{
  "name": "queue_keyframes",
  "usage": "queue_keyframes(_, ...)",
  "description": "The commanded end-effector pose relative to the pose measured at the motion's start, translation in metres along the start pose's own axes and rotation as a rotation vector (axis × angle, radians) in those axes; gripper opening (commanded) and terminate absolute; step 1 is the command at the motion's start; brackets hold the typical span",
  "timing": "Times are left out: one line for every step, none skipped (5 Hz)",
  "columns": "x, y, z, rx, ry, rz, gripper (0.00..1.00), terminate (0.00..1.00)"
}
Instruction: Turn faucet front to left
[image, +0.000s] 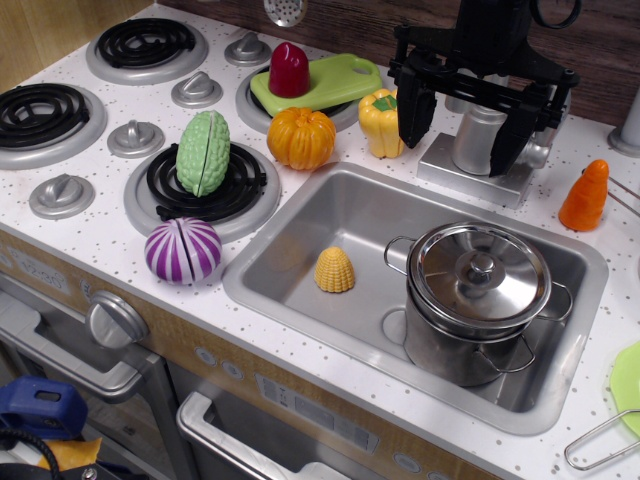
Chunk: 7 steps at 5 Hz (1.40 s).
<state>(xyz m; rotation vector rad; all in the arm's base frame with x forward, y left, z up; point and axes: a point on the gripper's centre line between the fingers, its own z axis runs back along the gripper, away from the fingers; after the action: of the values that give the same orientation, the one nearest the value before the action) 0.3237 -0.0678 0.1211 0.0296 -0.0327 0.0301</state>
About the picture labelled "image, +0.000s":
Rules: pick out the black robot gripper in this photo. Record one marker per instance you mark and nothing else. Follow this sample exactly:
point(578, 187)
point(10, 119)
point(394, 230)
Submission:
point(486, 60)

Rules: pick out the silver toy faucet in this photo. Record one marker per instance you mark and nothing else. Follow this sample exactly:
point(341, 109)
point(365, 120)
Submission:
point(462, 161)

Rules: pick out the yellow toy bell pepper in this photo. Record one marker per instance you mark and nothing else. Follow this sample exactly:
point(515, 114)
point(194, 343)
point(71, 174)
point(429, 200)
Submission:
point(378, 120)

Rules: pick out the back right stove burner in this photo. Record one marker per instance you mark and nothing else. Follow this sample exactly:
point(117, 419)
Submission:
point(254, 115)

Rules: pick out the stove burner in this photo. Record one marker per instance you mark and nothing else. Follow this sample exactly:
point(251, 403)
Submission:
point(247, 197)
point(43, 124)
point(254, 115)
point(146, 51)

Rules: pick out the green plastic cutting board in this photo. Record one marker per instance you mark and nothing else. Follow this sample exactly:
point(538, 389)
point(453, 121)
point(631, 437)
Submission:
point(335, 80)

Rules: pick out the orange toy carrot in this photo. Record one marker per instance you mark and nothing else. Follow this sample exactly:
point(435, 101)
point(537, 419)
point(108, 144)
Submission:
point(584, 205)

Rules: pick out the orange toy pumpkin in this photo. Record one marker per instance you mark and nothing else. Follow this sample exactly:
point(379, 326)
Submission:
point(301, 139)

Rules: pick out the steel pot with lid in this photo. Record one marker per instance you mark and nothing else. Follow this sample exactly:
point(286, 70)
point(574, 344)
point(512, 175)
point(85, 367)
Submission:
point(473, 289)

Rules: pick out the red toy pepper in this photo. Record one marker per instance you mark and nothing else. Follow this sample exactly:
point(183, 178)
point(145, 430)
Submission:
point(289, 74)

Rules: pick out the yellow toy corn piece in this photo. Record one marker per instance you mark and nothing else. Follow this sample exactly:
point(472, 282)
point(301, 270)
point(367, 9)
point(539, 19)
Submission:
point(334, 272)

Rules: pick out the hanging perforated metal ladle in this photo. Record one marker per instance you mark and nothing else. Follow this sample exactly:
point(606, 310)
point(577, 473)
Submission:
point(285, 13)

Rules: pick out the silver toy sink basin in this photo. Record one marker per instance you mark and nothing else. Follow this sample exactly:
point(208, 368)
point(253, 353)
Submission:
point(360, 211)

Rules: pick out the silver stove knob back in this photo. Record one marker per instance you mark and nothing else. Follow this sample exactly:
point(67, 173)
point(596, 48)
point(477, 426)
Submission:
point(248, 51)

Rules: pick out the silver stove knob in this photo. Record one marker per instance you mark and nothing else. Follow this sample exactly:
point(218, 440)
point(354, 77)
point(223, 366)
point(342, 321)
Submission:
point(61, 197)
point(196, 92)
point(135, 140)
point(248, 51)

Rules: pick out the front right stove burner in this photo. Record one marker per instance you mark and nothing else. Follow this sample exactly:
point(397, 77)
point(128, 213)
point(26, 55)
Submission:
point(247, 197)

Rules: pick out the green toy bitter gourd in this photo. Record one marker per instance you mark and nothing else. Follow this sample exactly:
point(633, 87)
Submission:
point(203, 154)

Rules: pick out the silver stove knob middle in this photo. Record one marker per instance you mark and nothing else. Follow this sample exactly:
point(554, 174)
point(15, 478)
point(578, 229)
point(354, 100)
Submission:
point(196, 92)

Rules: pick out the light green plastic plate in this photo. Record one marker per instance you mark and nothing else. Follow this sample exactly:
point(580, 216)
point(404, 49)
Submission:
point(624, 386)

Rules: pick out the purple striped toy onion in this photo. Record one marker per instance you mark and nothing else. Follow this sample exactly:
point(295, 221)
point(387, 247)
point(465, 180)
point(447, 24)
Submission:
point(183, 251)

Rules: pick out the silver stove knob left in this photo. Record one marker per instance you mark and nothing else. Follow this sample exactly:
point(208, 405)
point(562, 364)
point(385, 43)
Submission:
point(135, 140)

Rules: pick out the back left stove burner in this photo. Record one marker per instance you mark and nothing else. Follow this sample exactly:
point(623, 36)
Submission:
point(146, 51)

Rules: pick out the silver stove knob front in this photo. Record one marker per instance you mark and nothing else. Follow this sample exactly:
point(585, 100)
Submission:
point(61, 197)

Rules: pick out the silver oven dial knob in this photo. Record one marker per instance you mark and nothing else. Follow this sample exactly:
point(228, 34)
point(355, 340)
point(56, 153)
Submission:
point(112, 323)

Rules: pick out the front left stove burner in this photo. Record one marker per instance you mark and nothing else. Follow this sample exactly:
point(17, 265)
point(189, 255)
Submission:
point(43, 124)

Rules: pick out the blue clamp tool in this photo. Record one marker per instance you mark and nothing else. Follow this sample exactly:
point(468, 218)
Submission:
point(46, 408)

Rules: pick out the grey post base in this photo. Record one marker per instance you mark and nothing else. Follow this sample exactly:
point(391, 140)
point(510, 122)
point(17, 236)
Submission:
point(625, 139)

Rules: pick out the metal wire handle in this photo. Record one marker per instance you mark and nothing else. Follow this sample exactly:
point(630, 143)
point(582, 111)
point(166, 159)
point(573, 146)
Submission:
point(588, 451)

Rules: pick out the silver dishwasher door handle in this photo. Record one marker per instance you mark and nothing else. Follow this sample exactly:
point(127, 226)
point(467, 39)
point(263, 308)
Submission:
point(192, 424)

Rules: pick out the silver oven door handle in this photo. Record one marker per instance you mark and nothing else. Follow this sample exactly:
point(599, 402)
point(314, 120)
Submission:
point(50, 340)

